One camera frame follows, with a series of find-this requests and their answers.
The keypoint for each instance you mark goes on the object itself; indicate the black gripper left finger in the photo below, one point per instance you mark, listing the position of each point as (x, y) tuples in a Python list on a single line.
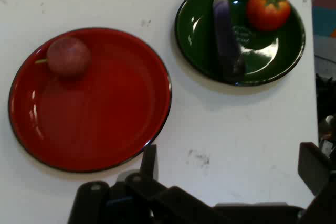
[(126, 197)]

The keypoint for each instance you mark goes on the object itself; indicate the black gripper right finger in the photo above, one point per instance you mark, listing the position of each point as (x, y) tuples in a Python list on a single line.
[(315, 171)]

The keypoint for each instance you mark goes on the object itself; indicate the purple eggplant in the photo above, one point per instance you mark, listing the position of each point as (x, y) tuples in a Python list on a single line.
[(225, 35)]

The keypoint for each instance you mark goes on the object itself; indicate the red enamel plate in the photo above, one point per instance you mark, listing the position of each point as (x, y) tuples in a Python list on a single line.
[(99, 108)]

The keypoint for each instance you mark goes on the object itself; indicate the green enamel plate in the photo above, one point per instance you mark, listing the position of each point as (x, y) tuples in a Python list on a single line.
[(262, 51)]

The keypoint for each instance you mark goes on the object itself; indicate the red apple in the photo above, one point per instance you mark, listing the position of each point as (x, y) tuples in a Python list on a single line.
[(68, 56)]

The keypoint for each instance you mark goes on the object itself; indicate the red tomato green stem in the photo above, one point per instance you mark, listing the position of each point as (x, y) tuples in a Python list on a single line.
[(268, 8)]

